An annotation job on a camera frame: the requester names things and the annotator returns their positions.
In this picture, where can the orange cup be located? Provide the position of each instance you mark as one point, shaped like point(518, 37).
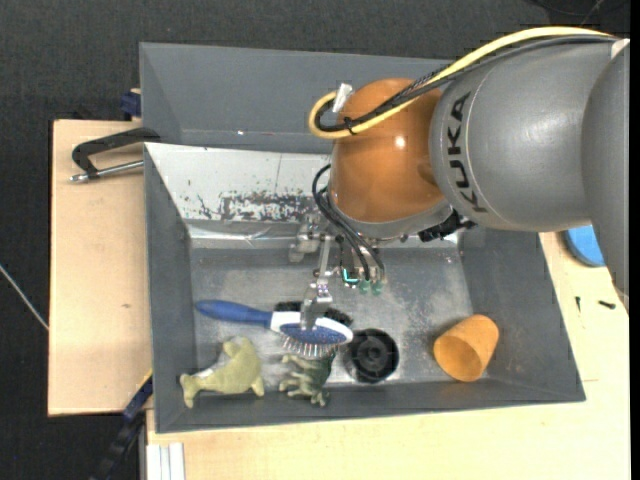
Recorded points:
point(467, 350)

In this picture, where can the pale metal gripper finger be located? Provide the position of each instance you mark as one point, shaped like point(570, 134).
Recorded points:
point(308, 314)
point(324, 295)

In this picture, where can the black cylinder on white bracket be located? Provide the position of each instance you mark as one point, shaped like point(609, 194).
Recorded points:
point(440, 229)

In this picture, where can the green plush dolphin toy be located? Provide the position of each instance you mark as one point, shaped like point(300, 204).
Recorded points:
point(235, 370)

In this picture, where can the black round plastic lid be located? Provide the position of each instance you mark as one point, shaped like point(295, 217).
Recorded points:
point(372, 355)

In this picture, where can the grey metal bin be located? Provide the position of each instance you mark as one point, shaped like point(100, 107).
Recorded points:
point(425, 288)

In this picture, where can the blue round object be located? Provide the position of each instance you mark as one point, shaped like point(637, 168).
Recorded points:
point(582, 245)

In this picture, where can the blue and white brush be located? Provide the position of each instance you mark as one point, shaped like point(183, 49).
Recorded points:
point(235, 312)

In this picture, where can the pale wood board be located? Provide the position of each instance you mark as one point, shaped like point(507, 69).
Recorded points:
point(97, 268)

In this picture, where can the green toy dinosaur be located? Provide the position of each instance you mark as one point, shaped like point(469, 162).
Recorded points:
point(310, 380)

